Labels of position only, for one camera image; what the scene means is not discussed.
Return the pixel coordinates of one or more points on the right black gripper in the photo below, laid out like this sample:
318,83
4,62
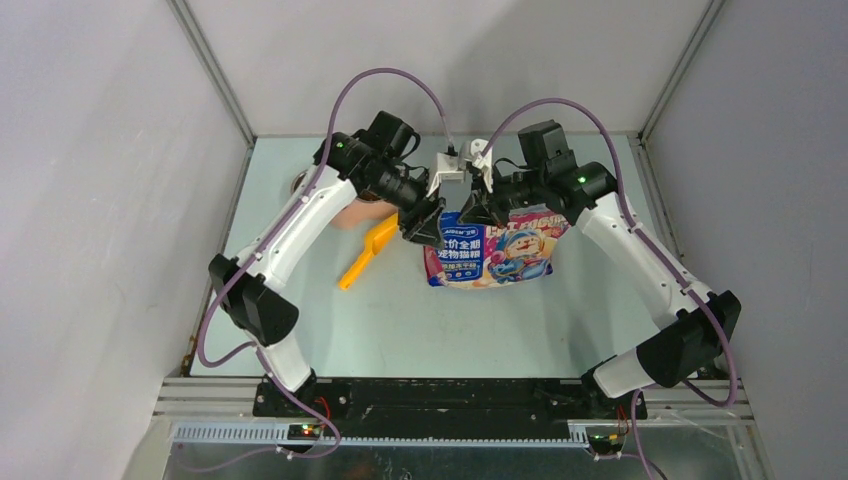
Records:
481,208

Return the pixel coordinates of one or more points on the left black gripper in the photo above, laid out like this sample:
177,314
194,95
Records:
423,225

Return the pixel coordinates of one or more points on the yellow plastic scoop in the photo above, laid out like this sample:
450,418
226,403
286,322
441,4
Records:
375,240

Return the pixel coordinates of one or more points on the colourful cat food bag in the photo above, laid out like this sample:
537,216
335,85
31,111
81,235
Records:
477,256

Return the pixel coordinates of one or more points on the pink double pet bowl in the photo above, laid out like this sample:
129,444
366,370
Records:
361,210

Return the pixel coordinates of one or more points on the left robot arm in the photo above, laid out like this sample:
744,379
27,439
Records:
249,284

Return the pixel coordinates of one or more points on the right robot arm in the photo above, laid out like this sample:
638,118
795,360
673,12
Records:
694,323

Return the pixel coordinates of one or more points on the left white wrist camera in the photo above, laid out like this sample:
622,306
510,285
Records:
445,168

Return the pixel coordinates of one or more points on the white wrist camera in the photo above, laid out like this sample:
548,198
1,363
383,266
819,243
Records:
445,168
478,163

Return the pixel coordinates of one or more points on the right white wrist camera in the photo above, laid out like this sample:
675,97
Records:
478,163

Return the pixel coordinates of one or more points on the right aluminium frame post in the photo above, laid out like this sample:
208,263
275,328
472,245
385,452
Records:
688,54

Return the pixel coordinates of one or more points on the aluminium frame post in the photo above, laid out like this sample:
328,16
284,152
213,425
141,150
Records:
199,43
688,54

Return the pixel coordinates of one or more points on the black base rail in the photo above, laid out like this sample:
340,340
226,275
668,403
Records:
535,408

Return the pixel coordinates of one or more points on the left aluminium frame post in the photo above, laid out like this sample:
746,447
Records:
199,43

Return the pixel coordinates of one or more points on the white cable duct strip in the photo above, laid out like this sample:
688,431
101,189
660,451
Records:
295,434

